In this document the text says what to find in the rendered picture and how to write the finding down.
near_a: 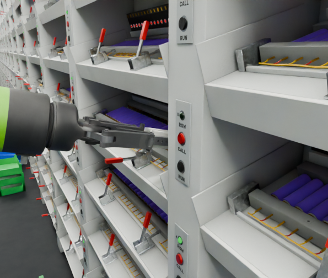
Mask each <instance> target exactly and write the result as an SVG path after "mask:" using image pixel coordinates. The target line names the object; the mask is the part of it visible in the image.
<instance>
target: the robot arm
mask: <svg viewBox="0 0 328 278"><path fill-rule="evenodd" d="M144 126H145V124H143V123H140V126H139V127H137V126H136V125H134V124H133V125H131V124H124V123H120V122H113V121H107V120H102V119H96V118H94V117H91V116H83V118H82V119H79V115H78V109H77V107H76V106H75V105H74V104H70V103H64V102H59V101H53V102H51V101H50V97H49V96H48V95H47V94H44V93H38V91H37V86H33V87H32V88H31V90H30V91H27V90H20V89H14V88H7V87H0V152H8V153H15V155H18V156H21V161H20V163H21V164H27V160H28V157H29V156H32V157H35V156H36V155H40V154H42V153H43V151H44V149H45V148H47V149H48V150H52V151H65V152H68V151H70V150H71V149H72V148H73V146H74V143H75V141H76V140H82V141H85V143H86V144H88V145H96V144H100V145H99V146H100V147H102V148H110V147H118V148H138V149H146V150H147V151H150V150H151V149H152V148H162V149H168V130H162V129H154V128H150V127H145V128H144Z"/></svg>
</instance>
